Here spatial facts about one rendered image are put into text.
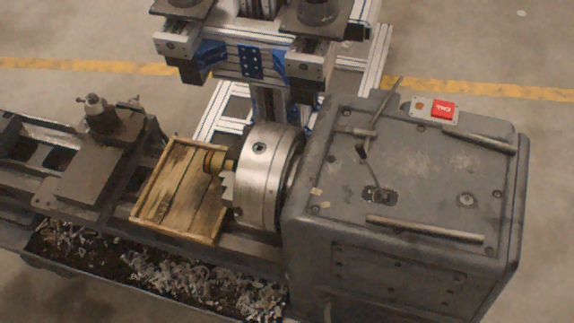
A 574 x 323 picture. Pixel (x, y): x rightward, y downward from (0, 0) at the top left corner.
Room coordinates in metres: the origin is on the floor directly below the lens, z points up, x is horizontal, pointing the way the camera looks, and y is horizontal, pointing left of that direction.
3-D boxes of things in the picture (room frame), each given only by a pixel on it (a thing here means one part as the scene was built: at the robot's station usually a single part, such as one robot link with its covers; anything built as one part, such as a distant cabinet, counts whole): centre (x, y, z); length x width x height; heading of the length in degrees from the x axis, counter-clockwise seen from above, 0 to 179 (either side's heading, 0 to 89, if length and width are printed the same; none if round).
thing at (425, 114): (0.95, -0.42, 1.23); 0.13 x 0.08 x 0.05; 67
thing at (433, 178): (0.77, -0.32, 1.06); 0.59 x 0.48 x 0.39; 67
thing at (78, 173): (1.16, 0.63, 0.95); 0.43 x 0.17 x 0.05; 157
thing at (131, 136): (1.21, 0.58, 0.99); 0.20 x 0.10 x 0.05; 67
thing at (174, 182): (1.02, 0.33, 0.89); 0.36 x 0.30 x 0.04; 157
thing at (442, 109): (0.94, -0.44, 1.26); 0.06 x 0.06 x 0.02; 67
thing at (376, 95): (1.00, -0.29, 1.24); 0.09 x 0.08 x 0.03; 67
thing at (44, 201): (1.17, 0.68, 0.90); 0.47 x 0.30 x 0.06; 157
